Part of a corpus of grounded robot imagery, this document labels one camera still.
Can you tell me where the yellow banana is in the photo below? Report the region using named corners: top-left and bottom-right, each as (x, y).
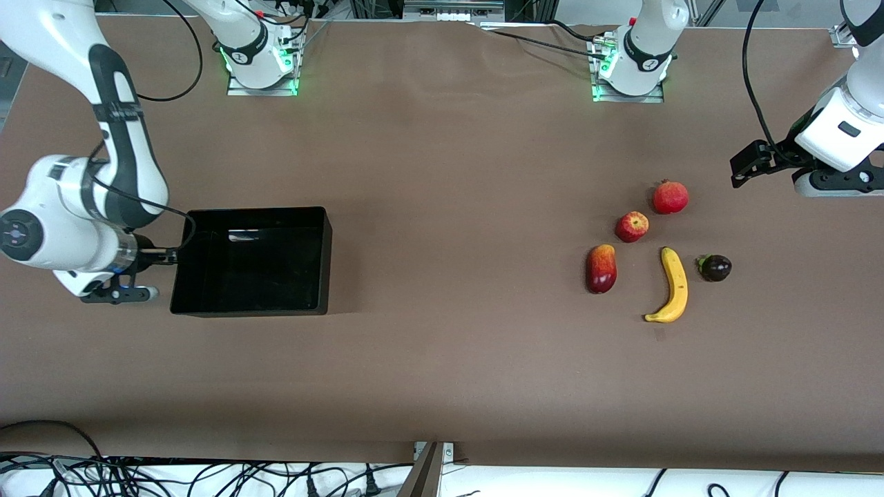
top-left (644, 246), bottom-right (689, 324)

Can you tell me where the dark purple mangosteen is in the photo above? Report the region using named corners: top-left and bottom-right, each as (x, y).
top-left (697, 254), bottom-right (733, 283)

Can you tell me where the red pomegranate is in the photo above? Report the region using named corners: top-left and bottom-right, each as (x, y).
top-left (652, 179), bottom-right (690, 215)

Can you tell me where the black cable across table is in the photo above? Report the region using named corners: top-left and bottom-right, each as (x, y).
top-left (477, 19), bottom-right (612, 55)

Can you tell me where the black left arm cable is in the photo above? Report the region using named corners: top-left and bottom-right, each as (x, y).
top-left (742, 0), bottom-right (795, 149)

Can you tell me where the grey metal bracket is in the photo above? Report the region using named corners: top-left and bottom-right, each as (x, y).
top-left (397, 440), bottom-right (457, 497)

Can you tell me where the tangled black cable bundle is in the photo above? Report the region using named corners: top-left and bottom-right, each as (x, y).
top-left (0, 419), bottom-right (415, 497)

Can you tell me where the red yellow mango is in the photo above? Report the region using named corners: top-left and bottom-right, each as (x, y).
top-left (586, 244), bottom-right (617, 295)

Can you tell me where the black plastic box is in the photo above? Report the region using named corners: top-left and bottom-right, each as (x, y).
top-left (170, 206), bottom-right (333, 318)

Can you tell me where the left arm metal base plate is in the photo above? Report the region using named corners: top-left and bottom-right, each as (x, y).
top-left (590, 38), bottom-right (665, 104)

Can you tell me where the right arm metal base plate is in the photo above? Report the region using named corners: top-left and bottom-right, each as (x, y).
top-left (227, 41), bottom-right (301, 97)

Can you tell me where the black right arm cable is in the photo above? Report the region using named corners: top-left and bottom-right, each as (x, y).
top-left (86, 0), bottom-right (204, 266)

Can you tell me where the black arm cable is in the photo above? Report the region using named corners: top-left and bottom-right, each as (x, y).
top-left (742, 0), bottom-right (795, 149)
top-left (86, 0), bottom-right (204, 266)

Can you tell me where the small red apple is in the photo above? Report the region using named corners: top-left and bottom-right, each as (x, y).
top-left (615, 211), bottom-right (651, 244)

